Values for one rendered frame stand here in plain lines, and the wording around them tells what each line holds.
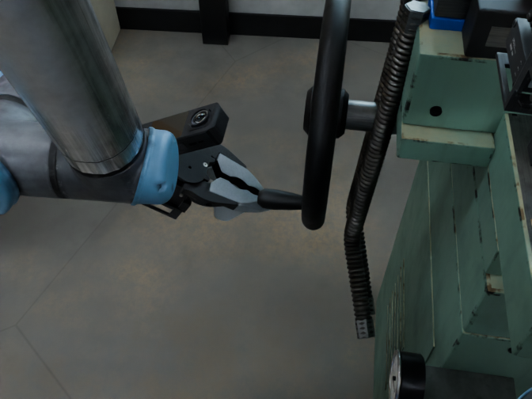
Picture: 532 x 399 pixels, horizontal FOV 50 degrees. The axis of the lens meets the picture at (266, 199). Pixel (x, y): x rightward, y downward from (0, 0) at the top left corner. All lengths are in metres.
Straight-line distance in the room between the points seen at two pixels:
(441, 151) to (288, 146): 1.21
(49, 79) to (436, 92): 0.36
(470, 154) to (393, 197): 1.09
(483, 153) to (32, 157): 0.44
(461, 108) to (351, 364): 0.91
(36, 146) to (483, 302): 0.46
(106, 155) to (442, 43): 0.32
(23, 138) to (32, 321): 1.00
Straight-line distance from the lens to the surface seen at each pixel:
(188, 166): 0.68
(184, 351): 1.42
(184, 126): 0.64
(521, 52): 0.36
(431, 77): 0.58
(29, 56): 0.39
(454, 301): 0.71
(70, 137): 0.47
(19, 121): 0.61
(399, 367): 0.66
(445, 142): 0.61
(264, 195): 0.67
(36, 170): 0.58
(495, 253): 0.58
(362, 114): 0.69
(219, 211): 0.72
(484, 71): 0.58
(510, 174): 0.57
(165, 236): 1.60
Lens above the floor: 1.28
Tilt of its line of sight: 51 degrees down
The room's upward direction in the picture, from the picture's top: straight up
